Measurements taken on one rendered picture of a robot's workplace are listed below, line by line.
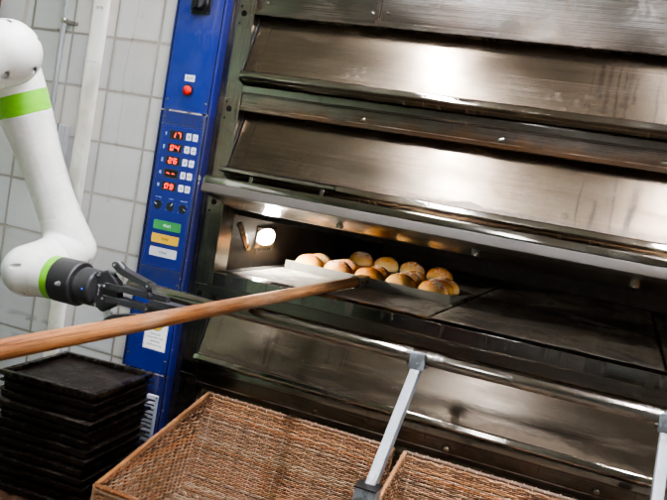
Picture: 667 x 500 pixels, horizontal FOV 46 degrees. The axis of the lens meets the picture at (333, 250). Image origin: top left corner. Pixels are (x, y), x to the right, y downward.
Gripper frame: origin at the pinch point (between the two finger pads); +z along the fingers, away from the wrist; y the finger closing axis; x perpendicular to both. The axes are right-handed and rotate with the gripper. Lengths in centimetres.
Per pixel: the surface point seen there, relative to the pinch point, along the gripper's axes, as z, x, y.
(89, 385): -38, -31, 32
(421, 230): 35, -47, -22
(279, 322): 13.2, -24.4, 2.9
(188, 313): 7.2, 4.2, -0.5
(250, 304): 7.3, -20.9, -0.3
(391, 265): -3, -154, -2
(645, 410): 88, -25, 2
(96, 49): -74, -59, -55
